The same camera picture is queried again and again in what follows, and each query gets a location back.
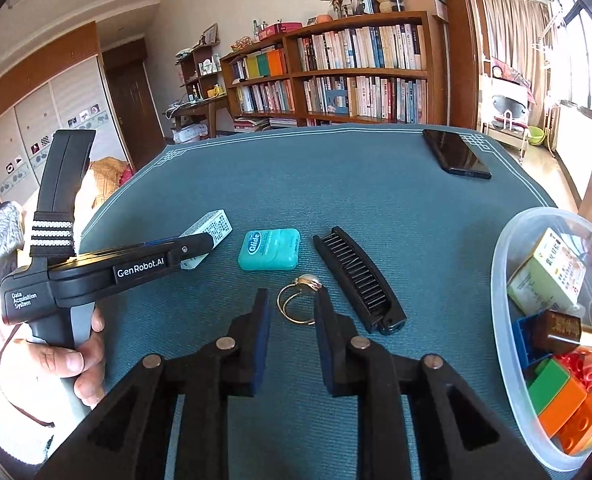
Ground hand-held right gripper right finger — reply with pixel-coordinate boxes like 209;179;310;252
314;294;552;480

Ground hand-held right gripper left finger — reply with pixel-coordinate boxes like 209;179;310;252
33;288;272;480

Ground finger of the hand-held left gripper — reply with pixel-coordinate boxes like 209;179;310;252
141;232;215;271

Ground small white printed box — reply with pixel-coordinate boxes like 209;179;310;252
178;208;233;269

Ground gold ring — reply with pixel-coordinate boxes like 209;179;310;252
277;274;325;325

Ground clear plastic bowl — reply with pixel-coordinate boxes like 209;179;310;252
491;206;592;472

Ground blue toy brick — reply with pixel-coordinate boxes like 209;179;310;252
512;316;555;372

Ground green toy brick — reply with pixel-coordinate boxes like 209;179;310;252
526;358;572;415

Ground yellow cardboard box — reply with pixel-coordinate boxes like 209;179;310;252
507;227;587;316

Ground brown gold-capped bottle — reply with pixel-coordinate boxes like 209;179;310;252
532;310;592;354

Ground small orange toy brick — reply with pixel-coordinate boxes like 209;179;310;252
538;377;588;438

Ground large orange toy brick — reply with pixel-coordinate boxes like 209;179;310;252
556;392;592;456

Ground person's left hand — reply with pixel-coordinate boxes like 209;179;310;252
23;307;108;409

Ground black folding comb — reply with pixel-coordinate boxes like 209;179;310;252
312;226;408;336

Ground grey fluffy cloth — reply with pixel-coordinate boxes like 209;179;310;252
0;201;28;281

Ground teal dental floss case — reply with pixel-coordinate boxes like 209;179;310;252
238;228;301;272

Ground orange pink blanket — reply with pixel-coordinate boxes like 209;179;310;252
88;156;136;211

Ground wooden side desk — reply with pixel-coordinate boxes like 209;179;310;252
168;95;230;139

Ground dark wooden door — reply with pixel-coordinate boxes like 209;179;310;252
101;50;166;171

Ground white panelled wardrobe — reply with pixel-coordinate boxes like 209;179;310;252
0;22;135;206

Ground small wooden shelf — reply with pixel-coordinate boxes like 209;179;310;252
176;42;227;106

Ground black smartphone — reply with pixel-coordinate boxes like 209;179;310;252
422;128;492;180

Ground red box on bookcase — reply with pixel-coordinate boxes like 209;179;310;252
258;22;303;41

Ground shelved books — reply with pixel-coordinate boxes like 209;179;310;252
231;24;429;126

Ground wooden bookcase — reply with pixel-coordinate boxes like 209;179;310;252
221;10;450;129

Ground white-framed chair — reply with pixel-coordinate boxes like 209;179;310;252
486;57;532;152

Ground tan flat box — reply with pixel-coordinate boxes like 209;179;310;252
403;0;449;24

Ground beige window curtain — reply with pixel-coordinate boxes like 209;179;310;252
481;0;552;111

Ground film-strip photo frame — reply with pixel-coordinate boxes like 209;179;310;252
338;0;377;17

